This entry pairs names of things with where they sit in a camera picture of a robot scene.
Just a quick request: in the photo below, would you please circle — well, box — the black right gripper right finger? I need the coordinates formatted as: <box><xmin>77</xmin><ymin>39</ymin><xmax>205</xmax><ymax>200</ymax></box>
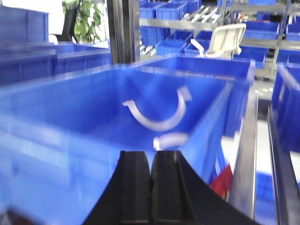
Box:
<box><xmin>151</xmin><ymin>150</ymin><xmax>256</xmax><ymax>225</ymax></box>

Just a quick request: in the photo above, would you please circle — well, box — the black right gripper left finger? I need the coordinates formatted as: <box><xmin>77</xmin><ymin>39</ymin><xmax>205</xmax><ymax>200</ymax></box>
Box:
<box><xmin>83</xmin><ymin>151</ymin><xmax>151</xmax><ymax>225</ymax></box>

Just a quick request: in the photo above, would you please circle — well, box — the small white PVC pipe clamp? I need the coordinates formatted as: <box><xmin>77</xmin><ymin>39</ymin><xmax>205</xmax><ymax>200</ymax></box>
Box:
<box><xmin>153</xmin><ymin>132</ymin><xmax>189</xmax><ymax>151</ymax></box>

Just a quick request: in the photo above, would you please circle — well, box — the large white PVC pipe clamp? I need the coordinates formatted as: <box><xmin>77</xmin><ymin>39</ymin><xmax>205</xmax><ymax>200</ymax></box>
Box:
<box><xmin>122</xmin><ymin>86</ymin><xmax>192</xmax><ymax>132</ymax></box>

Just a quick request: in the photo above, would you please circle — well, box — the large blue plastic bin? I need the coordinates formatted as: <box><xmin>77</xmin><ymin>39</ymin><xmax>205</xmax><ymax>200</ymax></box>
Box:
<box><xmin>0</xmin><ymin>67</ymin><xmax>235</xmax><ymax>221</ymax></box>

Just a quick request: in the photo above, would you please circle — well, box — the red snack bag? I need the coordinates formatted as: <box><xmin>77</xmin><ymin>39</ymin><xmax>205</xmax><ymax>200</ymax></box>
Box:
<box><xmin>210</xmin><ymin>164</ymin><xmax>233</xmax><ymax>200</ymax></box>

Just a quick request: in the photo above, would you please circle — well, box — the white plastic chair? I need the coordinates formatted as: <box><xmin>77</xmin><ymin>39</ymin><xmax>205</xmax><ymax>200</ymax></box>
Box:
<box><xmin>190</xmin><ymin>23</ymin><xmax>247</xmax><ymax>60</ymax></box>

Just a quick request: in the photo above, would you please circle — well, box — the green potted plant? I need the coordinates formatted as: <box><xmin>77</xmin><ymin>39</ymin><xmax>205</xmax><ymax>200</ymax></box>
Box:
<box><xmin>60</xmin><ymin>0</ymin><xmax>103</xmax><ymax>44</ymax></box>

